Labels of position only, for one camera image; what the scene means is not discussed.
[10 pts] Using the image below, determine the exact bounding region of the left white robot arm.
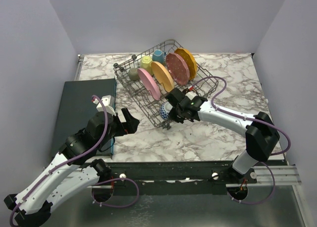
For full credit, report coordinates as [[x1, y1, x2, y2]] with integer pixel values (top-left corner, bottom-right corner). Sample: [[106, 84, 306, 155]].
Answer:
[[4, 108, 140, 227]]

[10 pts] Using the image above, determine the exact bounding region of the cream yellow round plate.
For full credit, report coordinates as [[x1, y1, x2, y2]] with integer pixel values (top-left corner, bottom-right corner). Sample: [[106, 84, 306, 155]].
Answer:
[[152, 61, 174, 92]]

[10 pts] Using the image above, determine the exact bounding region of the light green ceramic mug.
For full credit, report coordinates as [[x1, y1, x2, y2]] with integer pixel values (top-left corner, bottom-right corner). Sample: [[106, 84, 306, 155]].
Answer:
[[140, 56, 154, 76]]

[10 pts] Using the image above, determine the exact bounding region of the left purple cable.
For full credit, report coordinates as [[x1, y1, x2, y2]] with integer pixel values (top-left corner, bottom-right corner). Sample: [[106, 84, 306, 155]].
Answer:
[[9, 95, 141, 227]]

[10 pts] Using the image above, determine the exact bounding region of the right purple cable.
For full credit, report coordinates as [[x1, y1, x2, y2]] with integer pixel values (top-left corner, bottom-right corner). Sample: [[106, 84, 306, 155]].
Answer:
[[188, 75, 292, 205]]

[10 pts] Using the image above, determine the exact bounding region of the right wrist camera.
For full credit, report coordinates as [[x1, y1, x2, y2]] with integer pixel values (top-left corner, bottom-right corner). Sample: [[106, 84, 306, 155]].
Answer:
[[183, 87, 197, 100]]

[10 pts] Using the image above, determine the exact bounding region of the blue ceramic mug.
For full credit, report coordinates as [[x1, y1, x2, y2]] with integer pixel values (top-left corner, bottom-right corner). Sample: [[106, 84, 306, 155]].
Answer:
[[152, 50, 166, 64]]

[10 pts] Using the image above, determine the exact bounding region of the pink polka dot plate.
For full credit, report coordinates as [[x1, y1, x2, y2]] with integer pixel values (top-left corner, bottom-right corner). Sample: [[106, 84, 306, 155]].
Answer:
[[165, 53, 190, 85]]

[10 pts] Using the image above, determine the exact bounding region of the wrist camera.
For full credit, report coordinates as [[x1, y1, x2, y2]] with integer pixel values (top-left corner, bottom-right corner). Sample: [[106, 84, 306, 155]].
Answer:
[[183, 87, 197, 100], [92, 95, 116, 115]]

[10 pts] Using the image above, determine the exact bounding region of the yellow polka dot plate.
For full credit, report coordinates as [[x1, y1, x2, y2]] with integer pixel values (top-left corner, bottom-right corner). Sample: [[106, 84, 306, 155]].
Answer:
[[174, 48, 198, 80]]

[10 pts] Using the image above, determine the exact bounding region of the grey wire dish rack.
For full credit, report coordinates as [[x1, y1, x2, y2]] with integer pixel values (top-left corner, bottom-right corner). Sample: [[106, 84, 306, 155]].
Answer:
[[113, 39, 218, 129]]

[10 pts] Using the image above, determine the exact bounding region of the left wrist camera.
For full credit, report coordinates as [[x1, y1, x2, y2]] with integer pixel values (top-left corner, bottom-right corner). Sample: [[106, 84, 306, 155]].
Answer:
[[92, 95, 116, 115]]

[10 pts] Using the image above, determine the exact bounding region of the grey ceramic mug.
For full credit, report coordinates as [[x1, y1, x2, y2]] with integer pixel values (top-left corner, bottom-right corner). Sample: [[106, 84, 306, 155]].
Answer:
[[128, 67, 139, 81]]

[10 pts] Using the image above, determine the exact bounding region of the aluminium frame rail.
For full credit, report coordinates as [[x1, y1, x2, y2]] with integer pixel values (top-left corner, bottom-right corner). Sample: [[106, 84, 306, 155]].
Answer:
[[250, 166, 302, 186]]

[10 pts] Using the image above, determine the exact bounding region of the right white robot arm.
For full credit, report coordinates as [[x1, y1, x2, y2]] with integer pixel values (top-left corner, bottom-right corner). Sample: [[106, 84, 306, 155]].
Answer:
[[166, 88, 280, 183]]

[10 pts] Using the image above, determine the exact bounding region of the red blue patterned bowl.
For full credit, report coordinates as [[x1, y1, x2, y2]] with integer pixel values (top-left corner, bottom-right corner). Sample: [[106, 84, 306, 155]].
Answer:
[[159, 101, 173, 120]]

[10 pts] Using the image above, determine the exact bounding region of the purple cable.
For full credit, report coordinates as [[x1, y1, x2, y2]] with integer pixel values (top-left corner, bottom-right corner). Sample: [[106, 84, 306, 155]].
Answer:
[[188, 75, 292, 205], [9, 95, 141, 227]]

